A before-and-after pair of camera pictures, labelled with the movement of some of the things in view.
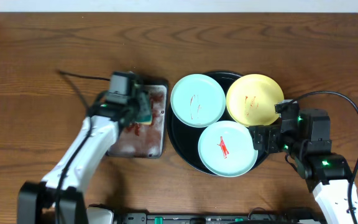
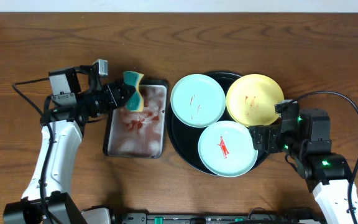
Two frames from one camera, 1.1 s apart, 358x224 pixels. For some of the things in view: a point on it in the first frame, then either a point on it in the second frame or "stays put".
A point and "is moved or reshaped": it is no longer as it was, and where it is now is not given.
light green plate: (225, 149) stays put
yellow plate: (252, 98) stays put
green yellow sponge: (145, 119) is moved or reshaped
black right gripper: (273, 131) stays put
